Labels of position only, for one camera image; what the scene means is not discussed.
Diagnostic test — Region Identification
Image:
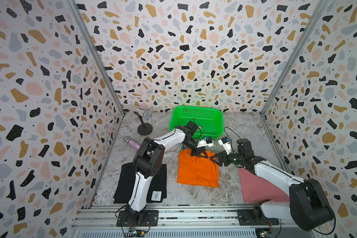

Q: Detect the orange t-shirt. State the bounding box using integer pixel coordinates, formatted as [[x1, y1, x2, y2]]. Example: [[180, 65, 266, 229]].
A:
[[177, 149, 219, 188]]

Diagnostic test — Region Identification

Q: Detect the green plastic basket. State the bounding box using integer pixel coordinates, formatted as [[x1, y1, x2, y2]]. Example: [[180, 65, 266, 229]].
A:
[[169, 106, 224, 138]]

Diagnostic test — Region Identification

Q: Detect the pink t-shirt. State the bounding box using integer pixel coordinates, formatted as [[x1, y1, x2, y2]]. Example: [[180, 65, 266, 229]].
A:
[[238, 168, 290, 204]]

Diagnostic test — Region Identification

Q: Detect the black t-shirt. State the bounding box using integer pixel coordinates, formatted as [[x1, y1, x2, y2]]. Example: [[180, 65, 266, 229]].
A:
[[114, 163, 167, 203]]

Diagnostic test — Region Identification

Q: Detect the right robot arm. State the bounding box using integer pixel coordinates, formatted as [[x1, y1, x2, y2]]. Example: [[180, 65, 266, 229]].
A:
[[210, 138, 336, 231]]

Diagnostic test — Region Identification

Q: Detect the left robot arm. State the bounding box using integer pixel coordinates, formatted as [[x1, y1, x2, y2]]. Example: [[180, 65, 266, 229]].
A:
[[125, 121, 213, 224]]

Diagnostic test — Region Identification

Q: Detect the microphone on black stand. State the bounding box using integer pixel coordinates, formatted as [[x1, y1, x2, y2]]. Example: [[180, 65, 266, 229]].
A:
[[128, 105, 153, 135]]

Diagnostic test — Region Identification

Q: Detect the glittery purple bottle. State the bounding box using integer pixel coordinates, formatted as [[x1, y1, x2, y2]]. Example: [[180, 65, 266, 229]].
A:
[[123, 136, 141, 150]]

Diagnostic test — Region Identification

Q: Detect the right circuit board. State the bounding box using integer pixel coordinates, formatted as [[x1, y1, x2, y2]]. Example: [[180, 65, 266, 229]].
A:
[[255, 228, 272, 238]]

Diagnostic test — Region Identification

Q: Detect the circuit board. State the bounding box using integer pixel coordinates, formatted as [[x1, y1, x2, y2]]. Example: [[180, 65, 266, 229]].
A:
[[128, 227, 148, 238], [255, 228, 272, 238]]

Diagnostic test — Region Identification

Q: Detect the left circuit board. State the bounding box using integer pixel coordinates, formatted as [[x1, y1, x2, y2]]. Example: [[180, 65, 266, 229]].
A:
[[128, 227, 148, 238]]

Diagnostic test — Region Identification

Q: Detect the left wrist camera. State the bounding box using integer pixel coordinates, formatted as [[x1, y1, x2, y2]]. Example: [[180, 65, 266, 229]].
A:
[[197, 136, 214, 148]]

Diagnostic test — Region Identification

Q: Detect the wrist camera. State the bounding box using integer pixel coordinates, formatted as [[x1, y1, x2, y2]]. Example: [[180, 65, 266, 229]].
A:
[[197, 136, 214, 148], [218, 136, 233, 155]]

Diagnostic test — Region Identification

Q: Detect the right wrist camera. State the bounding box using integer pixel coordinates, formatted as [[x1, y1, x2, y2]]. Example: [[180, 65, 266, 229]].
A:
[[218, 136, 233, 155]]

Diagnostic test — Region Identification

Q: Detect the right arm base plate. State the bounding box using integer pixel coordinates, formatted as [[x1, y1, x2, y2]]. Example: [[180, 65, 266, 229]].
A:
[[237, 207, 280, 226]]

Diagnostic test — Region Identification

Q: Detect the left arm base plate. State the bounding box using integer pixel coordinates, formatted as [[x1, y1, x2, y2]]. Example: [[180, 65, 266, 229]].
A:
[[116, 209, 159, 227]]

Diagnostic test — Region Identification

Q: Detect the aluminium rail frame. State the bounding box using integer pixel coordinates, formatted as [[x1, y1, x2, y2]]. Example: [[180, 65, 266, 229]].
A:
[[70, 204, 322, 238]]

